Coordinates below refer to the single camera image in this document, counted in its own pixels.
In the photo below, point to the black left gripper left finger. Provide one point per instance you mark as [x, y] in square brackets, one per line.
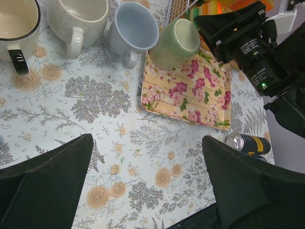
[43, 192]

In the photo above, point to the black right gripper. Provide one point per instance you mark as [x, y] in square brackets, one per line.
[243, 36]

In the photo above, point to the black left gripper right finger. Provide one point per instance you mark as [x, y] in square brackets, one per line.
[251, 193]

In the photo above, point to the green ceramic mug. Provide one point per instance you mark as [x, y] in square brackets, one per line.
[178, 42]

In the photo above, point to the grey ceramic mug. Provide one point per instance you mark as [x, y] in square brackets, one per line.
[133, 30]

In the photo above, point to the speckled white ceramic mug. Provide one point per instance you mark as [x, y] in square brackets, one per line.
[78, 23]

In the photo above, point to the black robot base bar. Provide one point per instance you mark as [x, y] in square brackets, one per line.
[207, 218]

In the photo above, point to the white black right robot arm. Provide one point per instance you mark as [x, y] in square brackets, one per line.
[288, 106]

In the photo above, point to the yellow green sponge pack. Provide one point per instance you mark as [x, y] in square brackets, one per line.
[203, 8]

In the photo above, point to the orange sponge pack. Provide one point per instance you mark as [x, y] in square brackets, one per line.
[238, 4]

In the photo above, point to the black yellow drink can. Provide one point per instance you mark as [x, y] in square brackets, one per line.
[248, 144]

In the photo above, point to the floral tray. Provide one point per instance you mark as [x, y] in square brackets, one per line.
[197, 91]

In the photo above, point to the white wire wooden shelf rack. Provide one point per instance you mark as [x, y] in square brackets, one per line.
[177, 8]

